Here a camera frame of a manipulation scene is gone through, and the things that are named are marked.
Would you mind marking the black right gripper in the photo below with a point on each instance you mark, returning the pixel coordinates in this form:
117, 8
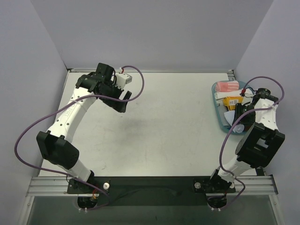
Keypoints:
242, 116

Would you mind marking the pink striped rolled towel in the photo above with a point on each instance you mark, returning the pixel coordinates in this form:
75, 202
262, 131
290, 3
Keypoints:
227, 86

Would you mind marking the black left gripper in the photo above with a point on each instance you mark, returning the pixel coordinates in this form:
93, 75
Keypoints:
116, 93

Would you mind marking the blue plastic tray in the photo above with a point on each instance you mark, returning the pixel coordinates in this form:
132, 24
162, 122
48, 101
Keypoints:
221, 109

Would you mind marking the light blue towel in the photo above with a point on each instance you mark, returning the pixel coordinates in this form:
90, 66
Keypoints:
230, 118

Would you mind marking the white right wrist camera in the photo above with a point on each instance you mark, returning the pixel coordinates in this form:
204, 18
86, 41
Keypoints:
247, 98

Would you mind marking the aluminium frame rail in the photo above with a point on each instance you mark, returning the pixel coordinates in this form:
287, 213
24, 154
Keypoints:
59, 186

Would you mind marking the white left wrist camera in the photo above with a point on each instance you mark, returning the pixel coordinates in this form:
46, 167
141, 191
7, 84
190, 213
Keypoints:
122, 79

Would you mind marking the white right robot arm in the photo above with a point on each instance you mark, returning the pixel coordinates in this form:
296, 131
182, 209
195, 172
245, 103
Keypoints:
259, 144

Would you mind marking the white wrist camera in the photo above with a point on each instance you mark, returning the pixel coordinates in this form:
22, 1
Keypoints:
122, 79
247, 98

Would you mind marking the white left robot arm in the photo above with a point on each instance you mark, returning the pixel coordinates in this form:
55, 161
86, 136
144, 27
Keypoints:
56, 143

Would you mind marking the yellow rolled towel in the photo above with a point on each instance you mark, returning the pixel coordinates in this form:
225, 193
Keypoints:
230, 102

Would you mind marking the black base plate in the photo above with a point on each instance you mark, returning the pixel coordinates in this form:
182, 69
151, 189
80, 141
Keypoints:
148, 191

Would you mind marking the white rolled towel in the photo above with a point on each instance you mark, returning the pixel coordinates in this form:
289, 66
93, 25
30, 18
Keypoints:
221, 95

